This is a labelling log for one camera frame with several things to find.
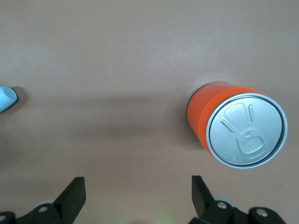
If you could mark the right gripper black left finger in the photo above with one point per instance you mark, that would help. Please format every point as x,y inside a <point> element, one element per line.
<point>65,205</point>

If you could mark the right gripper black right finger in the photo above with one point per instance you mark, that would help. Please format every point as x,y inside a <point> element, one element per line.
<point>205,207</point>

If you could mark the light blue plastic cup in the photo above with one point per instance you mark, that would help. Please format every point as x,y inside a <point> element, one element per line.
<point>5,98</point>

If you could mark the orange can with silver lid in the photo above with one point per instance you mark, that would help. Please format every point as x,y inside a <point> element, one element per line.
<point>243,133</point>

